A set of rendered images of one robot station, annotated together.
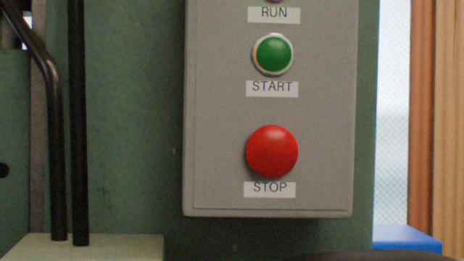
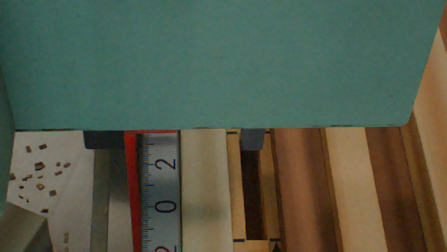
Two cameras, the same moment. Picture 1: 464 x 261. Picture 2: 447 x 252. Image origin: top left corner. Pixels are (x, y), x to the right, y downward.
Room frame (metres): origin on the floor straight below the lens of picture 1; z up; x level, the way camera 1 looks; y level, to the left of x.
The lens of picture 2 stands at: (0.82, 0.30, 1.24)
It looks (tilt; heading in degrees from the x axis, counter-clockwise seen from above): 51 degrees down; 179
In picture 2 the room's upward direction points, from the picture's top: 3 degrees clockwise
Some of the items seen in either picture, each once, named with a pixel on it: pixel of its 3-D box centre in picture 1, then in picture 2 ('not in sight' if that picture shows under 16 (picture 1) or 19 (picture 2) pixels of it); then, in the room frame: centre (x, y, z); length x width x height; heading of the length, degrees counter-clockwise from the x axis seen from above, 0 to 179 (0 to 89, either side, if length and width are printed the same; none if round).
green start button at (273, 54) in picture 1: (273, 54); not in sight; (0.44, -0.02, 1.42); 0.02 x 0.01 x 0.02; 94
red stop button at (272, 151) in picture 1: (271, 151); not in sight; (0.44, -0.02, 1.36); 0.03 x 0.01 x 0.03; 94
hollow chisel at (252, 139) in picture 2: not in sight; (255, 103); (0.59, 0.31, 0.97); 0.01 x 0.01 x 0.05; 4
